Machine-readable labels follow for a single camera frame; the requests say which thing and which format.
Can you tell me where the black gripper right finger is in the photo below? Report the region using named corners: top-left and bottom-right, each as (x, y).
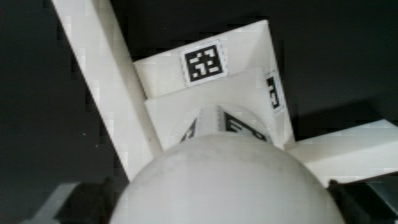
top-left (327, 172), bottom-right (398, 224)

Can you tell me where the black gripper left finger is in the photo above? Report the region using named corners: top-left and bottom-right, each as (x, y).
top-left (19, 178), bottom-right (120, 224)

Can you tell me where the white lamp bulb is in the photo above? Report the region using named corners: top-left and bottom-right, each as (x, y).
top-left (108, 103), bottom-right (348, 224)

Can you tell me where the white lamp base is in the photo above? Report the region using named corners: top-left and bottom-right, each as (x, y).
top-left (133, 20), bottom-right (295, 149)

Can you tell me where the white right fence bar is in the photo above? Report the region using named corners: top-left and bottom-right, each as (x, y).
top-left (287, 120), bottom-right (398, 186)

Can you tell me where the white fence bar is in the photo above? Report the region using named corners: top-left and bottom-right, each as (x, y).
top-left (51, 0), bottom-right (161, 179)
top-left (287, 120), bottom-right (398, 186)

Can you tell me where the white front fence bar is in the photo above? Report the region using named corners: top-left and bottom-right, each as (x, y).
top-left (51, 0), bottom-right (161, 179)

